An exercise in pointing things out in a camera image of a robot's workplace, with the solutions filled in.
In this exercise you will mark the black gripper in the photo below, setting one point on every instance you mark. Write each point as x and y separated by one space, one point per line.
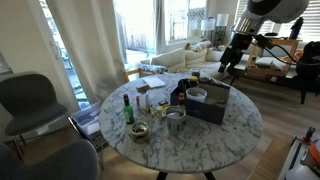
238 46

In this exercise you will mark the yellow and brown bottle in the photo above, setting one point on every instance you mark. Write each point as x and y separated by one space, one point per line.
193 81

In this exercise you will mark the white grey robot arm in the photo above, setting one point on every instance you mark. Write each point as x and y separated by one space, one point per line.
276 10

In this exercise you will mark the navy blue shoe box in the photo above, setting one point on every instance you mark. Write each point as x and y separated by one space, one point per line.
205 110

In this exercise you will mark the red capped sauce bottle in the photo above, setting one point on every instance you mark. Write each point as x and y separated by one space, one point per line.
181 99

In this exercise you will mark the dark blue water bottle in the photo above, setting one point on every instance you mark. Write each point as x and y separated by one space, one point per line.
296 28

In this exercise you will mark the small brown box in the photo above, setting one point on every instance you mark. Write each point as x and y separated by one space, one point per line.
143 88

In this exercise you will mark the white bottle with cap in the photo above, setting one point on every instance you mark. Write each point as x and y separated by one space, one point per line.
144 101

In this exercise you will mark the thin red capped bottle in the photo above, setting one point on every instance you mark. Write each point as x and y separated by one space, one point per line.
137 103

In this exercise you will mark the green glass bottle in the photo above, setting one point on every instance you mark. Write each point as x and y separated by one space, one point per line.
129 115

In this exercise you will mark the clear drinking glass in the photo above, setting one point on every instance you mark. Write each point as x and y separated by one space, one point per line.
195 73

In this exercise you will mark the beige patterned cushion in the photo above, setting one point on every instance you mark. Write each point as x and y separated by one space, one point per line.
201 46

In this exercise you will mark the clear plastic measuring container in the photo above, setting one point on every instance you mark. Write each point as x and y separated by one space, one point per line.
196 94

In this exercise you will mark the short white shade lamp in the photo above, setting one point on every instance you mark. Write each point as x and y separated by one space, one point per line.
208 25

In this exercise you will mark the tall white shade lamp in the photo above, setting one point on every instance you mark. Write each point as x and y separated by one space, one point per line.
222 20

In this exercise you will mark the white sofa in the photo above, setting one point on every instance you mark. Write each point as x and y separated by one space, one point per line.
173 60

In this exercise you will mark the white notebook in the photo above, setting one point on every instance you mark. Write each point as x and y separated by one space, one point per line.
154 82

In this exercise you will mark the metal mug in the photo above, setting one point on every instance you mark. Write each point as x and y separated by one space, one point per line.
175 121

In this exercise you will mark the blue patterned cushion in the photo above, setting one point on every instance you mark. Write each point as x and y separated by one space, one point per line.
152 68

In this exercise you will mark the narrow cream curtain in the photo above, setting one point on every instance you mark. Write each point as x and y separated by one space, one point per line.
160 26

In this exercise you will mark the small white capped jar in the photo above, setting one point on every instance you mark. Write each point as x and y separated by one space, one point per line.
159 112

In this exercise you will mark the black chair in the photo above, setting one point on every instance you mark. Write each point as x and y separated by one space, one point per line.
310 66

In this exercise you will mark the wooden chair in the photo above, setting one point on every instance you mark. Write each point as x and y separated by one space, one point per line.
132 73

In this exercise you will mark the small glass bowl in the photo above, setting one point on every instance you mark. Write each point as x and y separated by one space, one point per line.
139 130

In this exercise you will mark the white orange machine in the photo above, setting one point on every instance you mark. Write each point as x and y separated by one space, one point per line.
306 163

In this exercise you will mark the black table base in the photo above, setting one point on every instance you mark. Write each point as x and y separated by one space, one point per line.
162 175

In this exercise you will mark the wide cream curtain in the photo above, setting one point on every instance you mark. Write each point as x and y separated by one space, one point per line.
90 50

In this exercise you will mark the clear plastic storage bin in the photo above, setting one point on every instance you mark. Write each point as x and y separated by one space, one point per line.
88 124

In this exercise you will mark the grey upholstered chair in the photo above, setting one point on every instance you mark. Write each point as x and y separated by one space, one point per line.
30 100
66 163

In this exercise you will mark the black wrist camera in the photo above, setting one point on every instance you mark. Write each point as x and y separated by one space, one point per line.
263 41

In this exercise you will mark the wooden bench frame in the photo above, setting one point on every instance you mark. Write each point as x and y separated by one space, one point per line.
286 45

